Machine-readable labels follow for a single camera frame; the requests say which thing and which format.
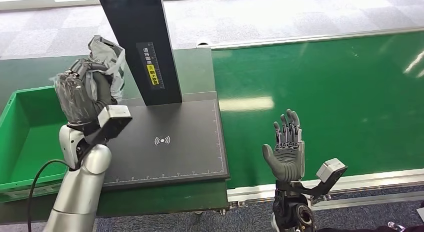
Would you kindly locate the silver conveyor rail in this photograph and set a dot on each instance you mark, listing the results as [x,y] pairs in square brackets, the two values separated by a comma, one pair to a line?
[298,39]
[251,192]

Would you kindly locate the black inbound scanner machine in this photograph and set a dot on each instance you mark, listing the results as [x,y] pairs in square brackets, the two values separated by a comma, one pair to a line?
[185,137]

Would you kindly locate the black label with yellow sticker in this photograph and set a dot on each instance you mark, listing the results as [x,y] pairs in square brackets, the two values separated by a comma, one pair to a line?
[151,66]

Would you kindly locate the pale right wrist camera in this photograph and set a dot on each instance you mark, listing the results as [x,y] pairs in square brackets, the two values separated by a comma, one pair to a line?
[331,172]

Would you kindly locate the grey plastic mailer package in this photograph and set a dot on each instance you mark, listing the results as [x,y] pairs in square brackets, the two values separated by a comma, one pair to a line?
[111,61]

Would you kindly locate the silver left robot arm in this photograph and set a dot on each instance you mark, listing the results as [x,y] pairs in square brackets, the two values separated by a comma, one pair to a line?
[79,187]

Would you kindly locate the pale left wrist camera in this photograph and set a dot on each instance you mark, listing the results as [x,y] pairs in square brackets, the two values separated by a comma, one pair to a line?
[114,119]

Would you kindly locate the green conveyor belt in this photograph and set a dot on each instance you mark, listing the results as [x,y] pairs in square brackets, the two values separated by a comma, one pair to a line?
[348,107]

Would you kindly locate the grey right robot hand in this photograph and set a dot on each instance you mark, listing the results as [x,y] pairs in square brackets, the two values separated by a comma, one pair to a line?
[288,160]

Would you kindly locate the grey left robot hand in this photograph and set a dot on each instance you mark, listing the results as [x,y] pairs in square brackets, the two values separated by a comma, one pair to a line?
[78,104]

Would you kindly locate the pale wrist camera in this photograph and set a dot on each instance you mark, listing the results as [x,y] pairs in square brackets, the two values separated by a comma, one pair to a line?
[331,172]
[114,119]

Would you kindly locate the green plastic crate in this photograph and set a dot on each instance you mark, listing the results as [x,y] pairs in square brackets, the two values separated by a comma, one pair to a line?
[30,141]

